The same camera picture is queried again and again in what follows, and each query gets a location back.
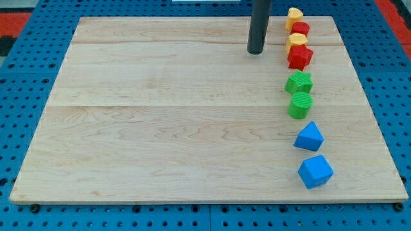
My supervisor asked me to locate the wooden board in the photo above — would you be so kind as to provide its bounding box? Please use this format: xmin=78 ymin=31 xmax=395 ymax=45
xmin=10 ymin=16 xmax=408 ymax=205

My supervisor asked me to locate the yellow heart block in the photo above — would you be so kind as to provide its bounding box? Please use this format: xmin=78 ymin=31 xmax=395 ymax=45
xmin=285 ymin=7 xmax=304 ymax=31

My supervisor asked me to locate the green cylinder block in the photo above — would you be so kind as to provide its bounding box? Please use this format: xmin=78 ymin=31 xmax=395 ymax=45
xmin=287 ymin=92 xmax=313 ymax=119

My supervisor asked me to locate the green star block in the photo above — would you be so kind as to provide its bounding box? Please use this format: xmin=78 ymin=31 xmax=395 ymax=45
xmin=284 ymin=69 xmax=313 ymax=95

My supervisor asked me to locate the blue triangle block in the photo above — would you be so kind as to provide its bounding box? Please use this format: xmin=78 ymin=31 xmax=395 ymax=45
xmin=293 ymin=121 xmax=324 ymax=151

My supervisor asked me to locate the red star block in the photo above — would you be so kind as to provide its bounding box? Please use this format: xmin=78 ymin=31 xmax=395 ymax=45
xmin=287 ymin=45 xmax=314 ymax=71

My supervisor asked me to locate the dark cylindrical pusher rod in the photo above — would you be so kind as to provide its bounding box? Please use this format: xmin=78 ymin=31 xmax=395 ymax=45
xmin=247 ymin=0 xmax=272 ymax=55

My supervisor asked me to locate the yellow hexagon block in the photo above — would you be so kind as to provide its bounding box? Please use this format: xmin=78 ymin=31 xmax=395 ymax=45
xmin=286 ymin=33 xmax=308 ymax=54

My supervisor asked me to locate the blue cube block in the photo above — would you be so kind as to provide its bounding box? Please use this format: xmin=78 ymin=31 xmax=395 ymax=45
xmin=298 ymin=155 xmax=334 ymax=189

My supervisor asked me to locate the red cylinder block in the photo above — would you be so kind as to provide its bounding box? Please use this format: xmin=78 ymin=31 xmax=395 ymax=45
xmin=290 ymin=21 xmax=310 ymax=37

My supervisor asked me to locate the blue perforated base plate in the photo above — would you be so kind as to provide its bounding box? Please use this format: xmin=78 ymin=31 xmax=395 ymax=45
xmin=1 ymin=1 xmax=410 ymax=230

